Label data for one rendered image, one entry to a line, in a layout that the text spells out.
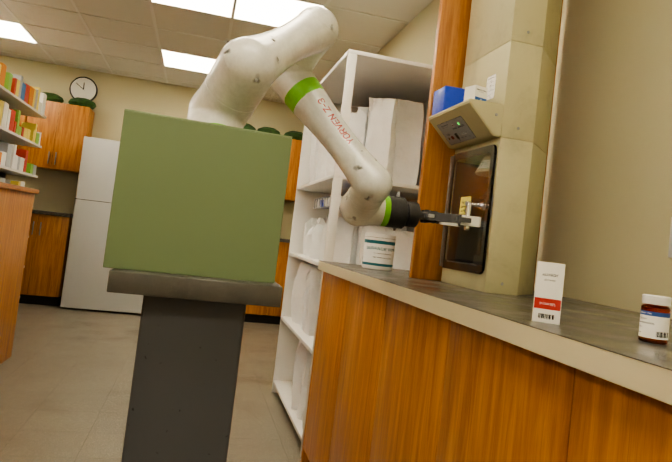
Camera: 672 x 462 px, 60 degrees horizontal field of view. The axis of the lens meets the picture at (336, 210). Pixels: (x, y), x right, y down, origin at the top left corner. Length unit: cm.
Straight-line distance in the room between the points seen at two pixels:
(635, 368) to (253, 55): 91
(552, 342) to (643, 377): 19
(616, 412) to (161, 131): 91
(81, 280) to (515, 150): 537
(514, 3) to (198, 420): 147
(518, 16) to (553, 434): 130
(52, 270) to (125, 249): 561
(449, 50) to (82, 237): 501
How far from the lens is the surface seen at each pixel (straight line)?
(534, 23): 198
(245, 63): 128
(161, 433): 126
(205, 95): 135
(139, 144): 119
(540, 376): 106
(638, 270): 196
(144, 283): 114
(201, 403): 124
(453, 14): 229
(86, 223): 657
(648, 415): 88
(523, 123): 189
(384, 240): 243
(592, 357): 91
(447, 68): 223
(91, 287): 659
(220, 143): 120
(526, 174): 187
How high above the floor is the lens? 104
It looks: 3 degrees up
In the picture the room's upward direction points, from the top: 7 degrees clockwise
